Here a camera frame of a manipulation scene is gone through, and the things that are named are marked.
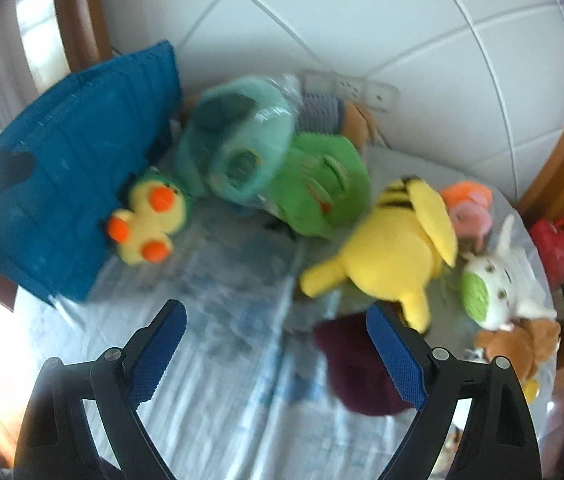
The white wall socket strip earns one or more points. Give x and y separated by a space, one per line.
356 90

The orange and pink plush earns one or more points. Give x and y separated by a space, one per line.
469 215

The white rabbit plush green belly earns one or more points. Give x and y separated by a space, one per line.
506 285

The striped plush doll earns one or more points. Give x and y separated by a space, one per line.
322 112

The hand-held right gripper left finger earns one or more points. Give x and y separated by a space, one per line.
159 345

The blue fabric storage bin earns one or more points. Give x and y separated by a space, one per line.
77 170

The brown bear plush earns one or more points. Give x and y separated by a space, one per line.
516 347

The teal plush in plastic bag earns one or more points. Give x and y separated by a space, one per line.
232 145

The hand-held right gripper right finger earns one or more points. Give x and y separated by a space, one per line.
391 355

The green frog plush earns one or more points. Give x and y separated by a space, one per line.
327 185

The yellow duck plush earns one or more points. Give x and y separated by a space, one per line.
149 220

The red handbag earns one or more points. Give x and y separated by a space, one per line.
556 250

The maroon plush cloth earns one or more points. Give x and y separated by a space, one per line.
356 365

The yellow mouse plush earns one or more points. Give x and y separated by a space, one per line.
391 255

